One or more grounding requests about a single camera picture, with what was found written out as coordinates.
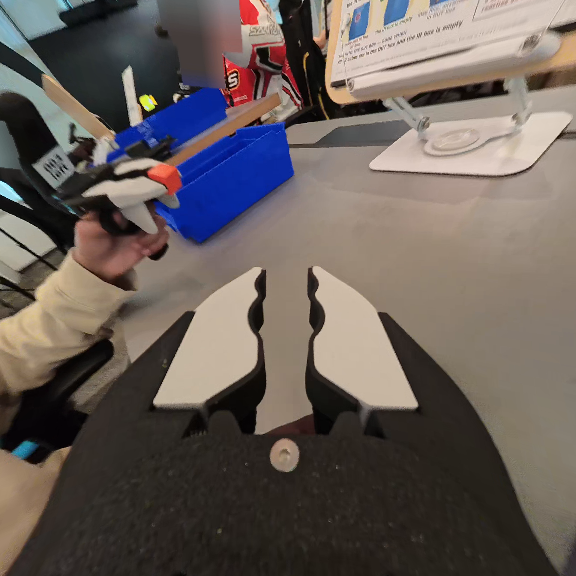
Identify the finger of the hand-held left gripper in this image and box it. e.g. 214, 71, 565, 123
112, 158, 158, 179
83, 177, 181, 236

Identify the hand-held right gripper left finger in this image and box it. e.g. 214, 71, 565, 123
153, 266, 267, 434

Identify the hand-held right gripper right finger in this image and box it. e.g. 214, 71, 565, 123
306, 265, 419, 434

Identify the red wooden cube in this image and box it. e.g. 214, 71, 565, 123
148, 164, 183, 195

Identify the blue plastic bin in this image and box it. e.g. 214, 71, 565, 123
108, 88, 228, 161
153, 122, 294, 244

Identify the person's left forearm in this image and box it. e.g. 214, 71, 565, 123
0, 254, 138, 406

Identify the person's left hand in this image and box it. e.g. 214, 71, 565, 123
73, 211, 170, 290

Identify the white printed card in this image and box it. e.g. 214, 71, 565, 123
121, 65, 144, 127

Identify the brown wooden desk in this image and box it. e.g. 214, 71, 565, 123
41, 74, 282, 167

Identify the black office chair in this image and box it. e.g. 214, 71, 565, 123
0, 337, 115, 464

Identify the black jacket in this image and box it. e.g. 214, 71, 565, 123
279, 0, 332, 120

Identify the instruction sheet on stand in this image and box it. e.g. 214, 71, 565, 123
325, 0, 576, 177

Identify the printed instruction sheet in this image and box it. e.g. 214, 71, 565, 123
331, 0, 576, 87

